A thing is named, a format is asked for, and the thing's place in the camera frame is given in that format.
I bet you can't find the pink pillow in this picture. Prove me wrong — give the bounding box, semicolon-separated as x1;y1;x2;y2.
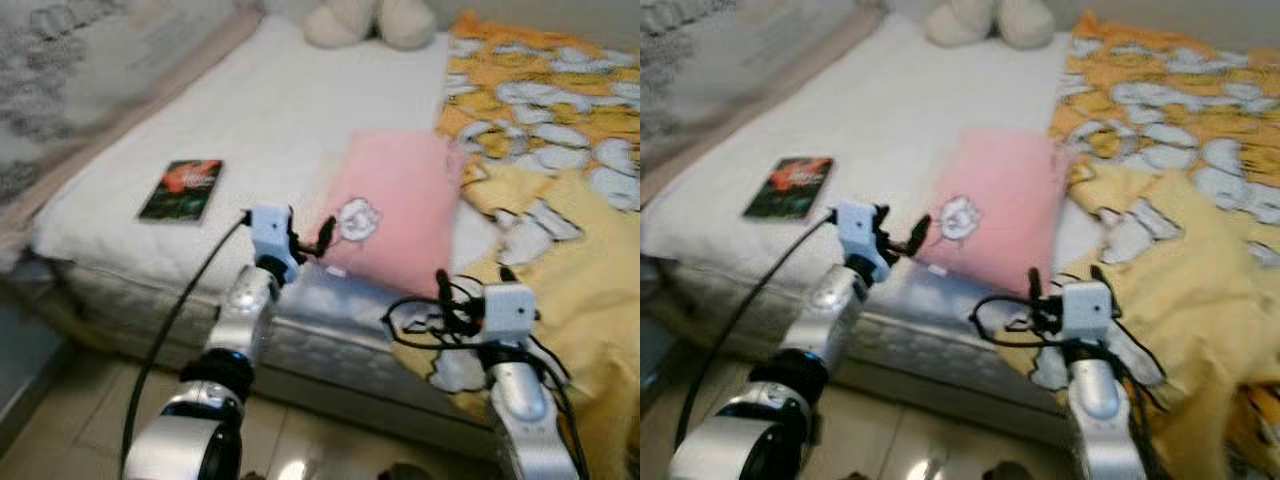
318;130;469;299
915;127;1076;296

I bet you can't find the yellow cartoon print blanket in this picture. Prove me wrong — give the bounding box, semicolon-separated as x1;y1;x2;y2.
995;10;1280;480
390;10;641;480

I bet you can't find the dark cover book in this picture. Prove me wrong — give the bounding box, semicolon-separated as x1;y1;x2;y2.
742;156;834;221
137;158;225;223

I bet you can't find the white quilted mattress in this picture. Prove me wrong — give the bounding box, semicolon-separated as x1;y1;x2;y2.
30;12;501;431
640;12;1071;421

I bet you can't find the cream plush toy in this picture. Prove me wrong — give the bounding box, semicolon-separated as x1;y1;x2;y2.
925;0;1058;51
302;0;438;51

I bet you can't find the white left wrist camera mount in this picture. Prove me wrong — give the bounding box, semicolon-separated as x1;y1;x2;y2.
835;200;881;261
248;205;294;263

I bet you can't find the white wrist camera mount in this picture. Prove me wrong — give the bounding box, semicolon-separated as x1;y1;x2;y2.
248;205;294;263
480;283;538;346
835;200;881;261
1060;281;1114;343

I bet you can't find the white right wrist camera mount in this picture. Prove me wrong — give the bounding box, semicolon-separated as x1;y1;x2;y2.
1060;281;1114;343
480;283;538;346

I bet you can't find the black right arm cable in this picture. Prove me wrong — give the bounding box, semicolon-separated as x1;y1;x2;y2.
383;295;591;480
968;293;1167;480

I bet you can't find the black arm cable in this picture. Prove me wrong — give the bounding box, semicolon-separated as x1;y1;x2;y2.
383;295;591;480
968;293;1167;480
120;212;253;471
675;210;839;451

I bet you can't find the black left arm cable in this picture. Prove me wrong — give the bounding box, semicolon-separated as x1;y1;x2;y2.
675;210;839;451
120;212;253;471

